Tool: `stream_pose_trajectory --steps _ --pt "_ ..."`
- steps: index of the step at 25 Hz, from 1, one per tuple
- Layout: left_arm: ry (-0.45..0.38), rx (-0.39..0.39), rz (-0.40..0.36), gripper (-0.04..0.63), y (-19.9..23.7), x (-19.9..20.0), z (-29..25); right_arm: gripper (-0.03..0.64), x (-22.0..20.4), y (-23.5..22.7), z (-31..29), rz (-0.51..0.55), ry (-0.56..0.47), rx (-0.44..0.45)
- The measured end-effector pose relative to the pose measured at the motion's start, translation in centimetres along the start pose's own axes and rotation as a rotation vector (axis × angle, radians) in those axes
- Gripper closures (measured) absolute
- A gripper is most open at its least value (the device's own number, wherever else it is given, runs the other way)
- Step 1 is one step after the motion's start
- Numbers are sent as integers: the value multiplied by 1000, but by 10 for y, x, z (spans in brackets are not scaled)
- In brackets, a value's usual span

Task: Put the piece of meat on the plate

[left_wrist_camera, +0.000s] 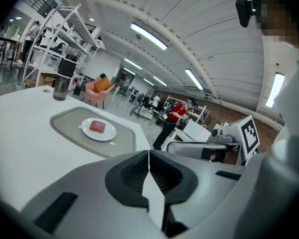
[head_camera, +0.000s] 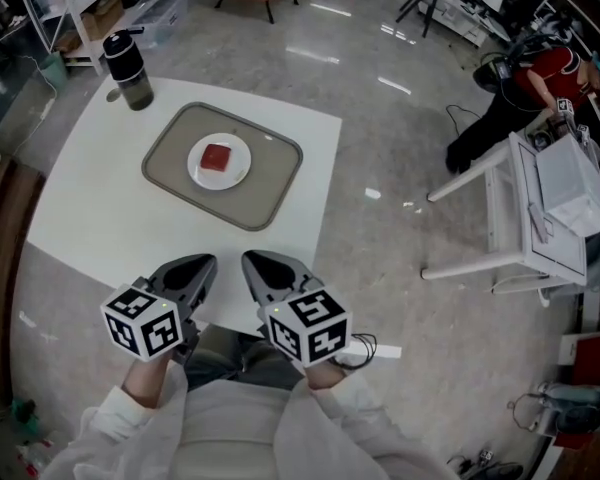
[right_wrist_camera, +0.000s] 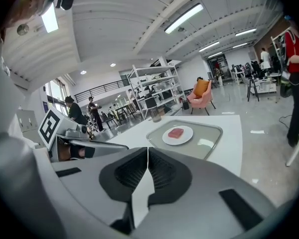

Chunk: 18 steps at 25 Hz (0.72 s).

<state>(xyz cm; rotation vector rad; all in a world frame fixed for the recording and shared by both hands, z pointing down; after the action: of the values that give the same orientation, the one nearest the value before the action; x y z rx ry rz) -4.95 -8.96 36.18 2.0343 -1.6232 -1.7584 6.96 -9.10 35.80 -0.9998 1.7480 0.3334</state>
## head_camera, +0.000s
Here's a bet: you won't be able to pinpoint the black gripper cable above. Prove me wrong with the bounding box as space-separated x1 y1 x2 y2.
347 332 379 369

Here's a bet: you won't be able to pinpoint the black camera tripod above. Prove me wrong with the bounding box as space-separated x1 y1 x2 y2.
396 0 444 39

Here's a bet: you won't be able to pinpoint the white microwave oven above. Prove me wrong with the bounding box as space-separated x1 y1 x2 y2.
535 134 600 237

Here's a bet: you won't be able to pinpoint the person's right forearm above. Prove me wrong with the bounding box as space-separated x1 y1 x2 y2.
274 362 461 480

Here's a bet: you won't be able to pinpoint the green bin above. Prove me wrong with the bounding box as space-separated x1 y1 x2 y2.
39 50 69 87

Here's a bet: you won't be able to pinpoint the dark grey machine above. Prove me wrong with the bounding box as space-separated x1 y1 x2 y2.
537 380 600 437

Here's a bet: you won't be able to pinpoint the clear plastic storage box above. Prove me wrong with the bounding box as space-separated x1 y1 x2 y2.
129 0 190 49

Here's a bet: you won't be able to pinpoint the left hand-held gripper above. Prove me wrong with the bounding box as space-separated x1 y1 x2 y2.
100 253 218 367

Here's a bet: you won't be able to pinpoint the red cube block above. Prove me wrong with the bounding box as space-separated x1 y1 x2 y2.
200 142 234 173

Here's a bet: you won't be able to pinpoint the person's left forearm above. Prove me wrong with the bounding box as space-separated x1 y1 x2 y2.
39 352 189 480

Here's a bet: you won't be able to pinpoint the person's legs in grey trousers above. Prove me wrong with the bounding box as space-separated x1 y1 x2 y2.
184 325 306 392

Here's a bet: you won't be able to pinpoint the red board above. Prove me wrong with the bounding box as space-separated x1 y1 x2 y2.
562 330 600 374

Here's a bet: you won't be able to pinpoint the grey rectangular tray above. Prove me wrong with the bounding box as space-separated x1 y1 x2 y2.
141 101 304 233

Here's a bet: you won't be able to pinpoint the dark water bottle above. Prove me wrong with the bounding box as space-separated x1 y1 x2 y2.
103 28 155 112

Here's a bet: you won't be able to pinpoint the brown cardboard box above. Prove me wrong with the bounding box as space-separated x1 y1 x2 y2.
79 0 126 42

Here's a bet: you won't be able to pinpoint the person's white shirt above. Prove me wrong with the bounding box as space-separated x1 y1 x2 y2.
177 380 301 480

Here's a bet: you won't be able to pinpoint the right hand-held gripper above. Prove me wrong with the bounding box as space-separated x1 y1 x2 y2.
241 250 353 368

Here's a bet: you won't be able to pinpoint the white side table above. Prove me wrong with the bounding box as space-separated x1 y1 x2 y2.
422 131 589 294

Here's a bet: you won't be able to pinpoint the small white round plate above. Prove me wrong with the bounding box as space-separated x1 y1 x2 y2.
186 132 253 192

